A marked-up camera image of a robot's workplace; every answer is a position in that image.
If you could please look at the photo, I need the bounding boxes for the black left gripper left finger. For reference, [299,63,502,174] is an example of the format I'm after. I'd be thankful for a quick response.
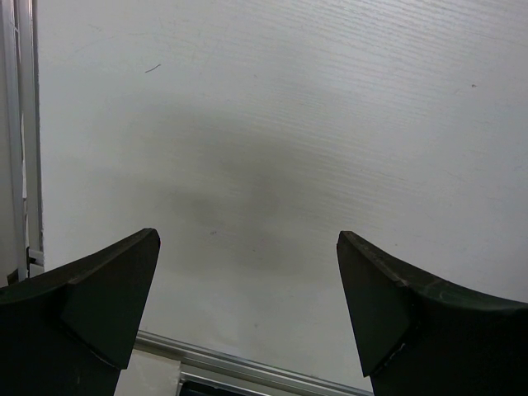
[1,229,160,395]

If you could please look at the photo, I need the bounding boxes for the front aluminium frame rail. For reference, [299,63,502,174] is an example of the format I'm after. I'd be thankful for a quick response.
[134,331,372,396]

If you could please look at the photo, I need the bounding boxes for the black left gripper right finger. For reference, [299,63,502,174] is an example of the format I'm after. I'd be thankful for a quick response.
[337,231,527,395]

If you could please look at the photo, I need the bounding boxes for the aluminium frame rail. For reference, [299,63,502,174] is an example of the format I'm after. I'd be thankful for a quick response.
[1,0,45,286]
[134,331,372,396]

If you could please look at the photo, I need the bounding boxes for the left aluminium frame rail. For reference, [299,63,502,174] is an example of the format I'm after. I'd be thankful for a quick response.
[1,0,45,286]

